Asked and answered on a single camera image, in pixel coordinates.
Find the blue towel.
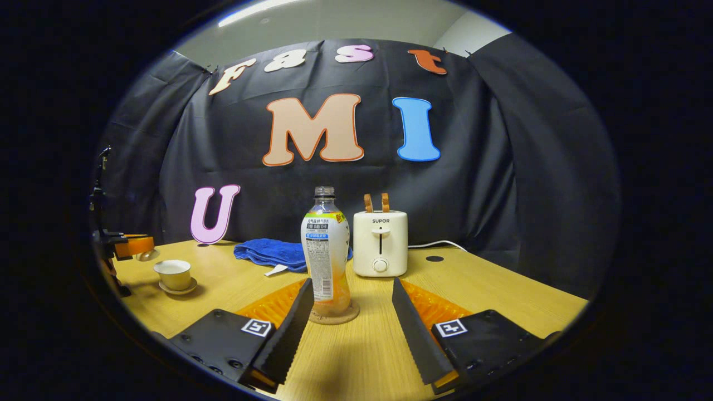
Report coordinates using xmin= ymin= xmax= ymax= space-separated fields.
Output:
xmin=233 ymin=238 xmax=354 ymax=277

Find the cream ceramic teacup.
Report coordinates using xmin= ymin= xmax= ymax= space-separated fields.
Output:
xmin=154 ymin=260 xmax=192 ymax=291

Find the white toaster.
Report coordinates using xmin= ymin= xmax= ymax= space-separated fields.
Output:
xmin=353 ymin=211 xmax=408 ymax=278

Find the white toaster power cable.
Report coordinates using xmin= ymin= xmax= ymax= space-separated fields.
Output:
xmin=408 ymin=240 xmax=468 ymax=252

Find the black backdrop cloth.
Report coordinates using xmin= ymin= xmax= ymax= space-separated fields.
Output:
xmin=95 ymin=38 xmax=622 ymax=299

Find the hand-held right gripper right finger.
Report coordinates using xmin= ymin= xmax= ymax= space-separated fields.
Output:
xmin=391 ymin=277 xmax=560 ymax=395

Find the round cork coaster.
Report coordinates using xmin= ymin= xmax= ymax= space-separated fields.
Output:
xmin=308 ymin=301 xmax=360 ymax=325

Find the clear water bottle printed label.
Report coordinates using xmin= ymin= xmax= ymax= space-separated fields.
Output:
xmin=301 ymin=187 xmax=353 ymax=318

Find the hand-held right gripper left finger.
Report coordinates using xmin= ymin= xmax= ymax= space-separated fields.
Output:
xmin=167 ymin=277 xmax=315 ymax=393

